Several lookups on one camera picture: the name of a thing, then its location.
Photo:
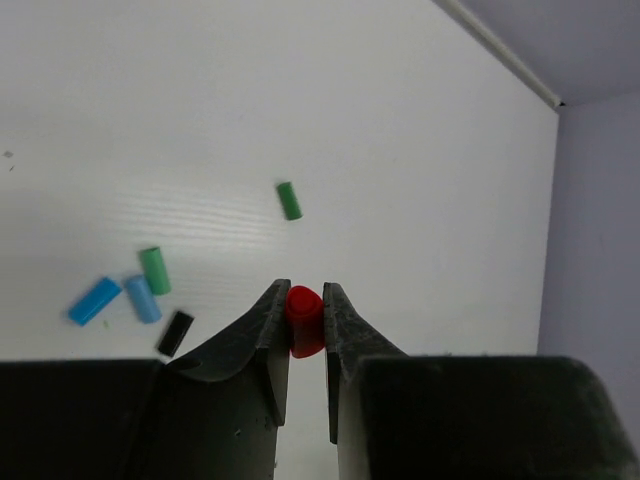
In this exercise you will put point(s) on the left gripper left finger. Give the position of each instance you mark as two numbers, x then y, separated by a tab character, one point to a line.
223	402

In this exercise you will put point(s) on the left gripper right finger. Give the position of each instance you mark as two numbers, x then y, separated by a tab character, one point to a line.
349	339

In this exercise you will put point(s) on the red pen cap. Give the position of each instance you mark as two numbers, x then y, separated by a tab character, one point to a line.
304	313

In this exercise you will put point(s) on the black pen cap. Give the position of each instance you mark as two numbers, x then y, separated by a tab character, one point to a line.
174	333

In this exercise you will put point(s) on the light blue pen cap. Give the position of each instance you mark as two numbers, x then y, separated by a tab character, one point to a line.
142	299

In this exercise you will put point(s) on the light green pen cap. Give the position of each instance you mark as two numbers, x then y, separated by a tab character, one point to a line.
155	270

